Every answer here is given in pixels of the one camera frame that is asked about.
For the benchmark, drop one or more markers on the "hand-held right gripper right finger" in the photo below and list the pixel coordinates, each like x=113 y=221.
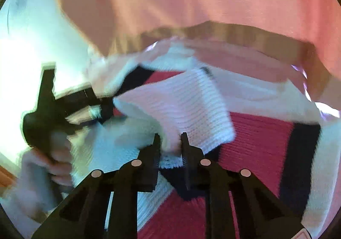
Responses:
x=187 y=167

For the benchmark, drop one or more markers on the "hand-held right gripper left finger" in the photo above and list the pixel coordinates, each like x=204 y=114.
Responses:
x=152 y=164

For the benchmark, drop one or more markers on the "person's left hand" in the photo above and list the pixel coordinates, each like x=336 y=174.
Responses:
x=60 y=169

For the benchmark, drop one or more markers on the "light pink garment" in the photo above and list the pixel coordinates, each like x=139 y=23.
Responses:
x=226 y=56

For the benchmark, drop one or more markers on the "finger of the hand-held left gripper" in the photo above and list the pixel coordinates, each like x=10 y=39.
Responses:
x=85 y=100

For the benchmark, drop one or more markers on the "striped knitted sweater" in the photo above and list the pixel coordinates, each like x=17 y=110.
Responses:
x=186 y=105

